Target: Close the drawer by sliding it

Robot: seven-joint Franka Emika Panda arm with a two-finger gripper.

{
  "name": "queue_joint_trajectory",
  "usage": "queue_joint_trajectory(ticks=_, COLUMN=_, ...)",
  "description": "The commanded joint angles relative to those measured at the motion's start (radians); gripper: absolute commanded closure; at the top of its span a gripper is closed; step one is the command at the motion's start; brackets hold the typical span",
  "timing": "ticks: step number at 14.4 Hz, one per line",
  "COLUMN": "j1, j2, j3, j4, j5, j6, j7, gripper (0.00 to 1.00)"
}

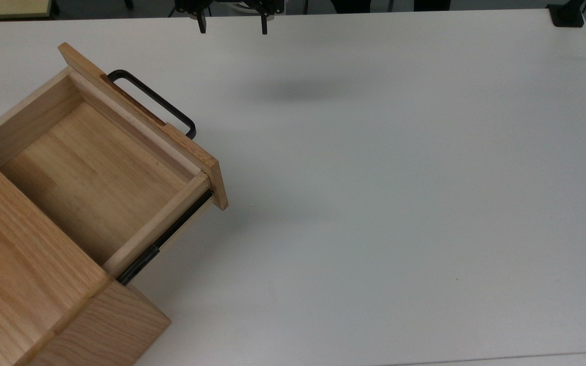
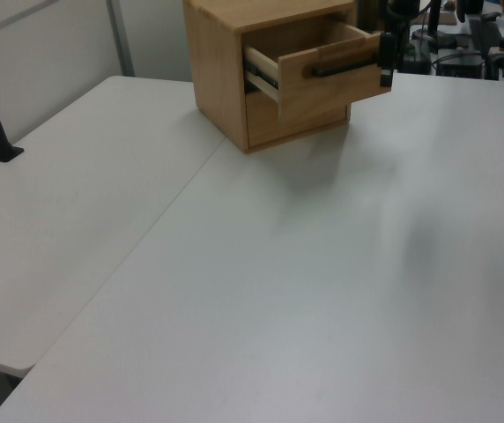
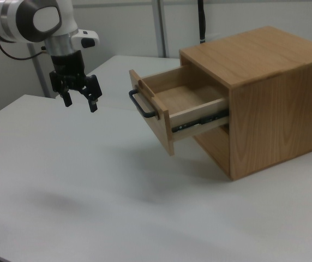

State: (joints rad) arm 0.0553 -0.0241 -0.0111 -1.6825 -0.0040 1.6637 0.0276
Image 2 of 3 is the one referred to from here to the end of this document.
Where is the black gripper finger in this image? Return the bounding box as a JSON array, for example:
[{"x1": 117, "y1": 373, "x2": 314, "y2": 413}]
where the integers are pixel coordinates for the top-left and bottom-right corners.
[
  {"x1": 393, "y1": 33, "x2": 407, "y2": 72},
  {"x1": 379, "y1": 31, "x2": 396, "y2": 87}
]

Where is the grey metal partition post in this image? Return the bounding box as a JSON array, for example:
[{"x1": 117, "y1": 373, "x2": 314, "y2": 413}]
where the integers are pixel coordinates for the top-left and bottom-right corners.
[{"x1": 105, "y1": 0, "x2": 136, "y2": 77}]

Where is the closed wooden drawer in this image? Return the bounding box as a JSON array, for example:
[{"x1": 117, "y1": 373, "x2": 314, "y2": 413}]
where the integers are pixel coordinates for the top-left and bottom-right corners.
[{"x1": 245, "y1": 90, "x2": 352, "y2": 150}]

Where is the black equipment box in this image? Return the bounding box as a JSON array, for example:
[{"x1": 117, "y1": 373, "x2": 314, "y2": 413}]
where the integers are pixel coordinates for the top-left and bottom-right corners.
[{"x1": 435, "y1": 51, "x2": 485, "y2": 79}]

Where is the wooden drawer cabinet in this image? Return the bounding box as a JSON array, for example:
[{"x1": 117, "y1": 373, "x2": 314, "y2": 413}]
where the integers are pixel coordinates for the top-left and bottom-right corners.
[{"x1": 182, "y1": 0, "x2": 357, "y2": 155}]

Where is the wooden drawer with rails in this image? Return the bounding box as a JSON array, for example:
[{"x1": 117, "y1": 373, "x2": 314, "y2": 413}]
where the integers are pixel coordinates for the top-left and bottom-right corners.
[{"x1": 242, "y1": 15, "x2": 393, "y2": 125}]

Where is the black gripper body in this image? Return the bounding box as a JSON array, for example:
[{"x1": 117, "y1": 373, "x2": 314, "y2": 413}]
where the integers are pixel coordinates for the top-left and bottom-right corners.
[{"x1": 386, "y1": 0, "x2": 421, "y2": 36}]

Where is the black stand with round base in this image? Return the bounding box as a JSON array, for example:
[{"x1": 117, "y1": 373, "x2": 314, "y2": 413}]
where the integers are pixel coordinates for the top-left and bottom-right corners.
[{"x1": 410, "y1": 0, "x2": 458, "y2": 52}]

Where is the black metal drawer handle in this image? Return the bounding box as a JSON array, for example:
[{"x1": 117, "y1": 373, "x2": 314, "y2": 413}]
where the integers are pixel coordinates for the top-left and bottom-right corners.
[{"x1": 309, "y1": 60, "x2": 386, "y2": 80}]

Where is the silver clamp with black knob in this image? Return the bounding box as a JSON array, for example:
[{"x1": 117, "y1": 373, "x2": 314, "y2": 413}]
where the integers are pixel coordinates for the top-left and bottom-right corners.
[{"x1": 488, "y1": 37, "x2": 504, "y2": 81}]

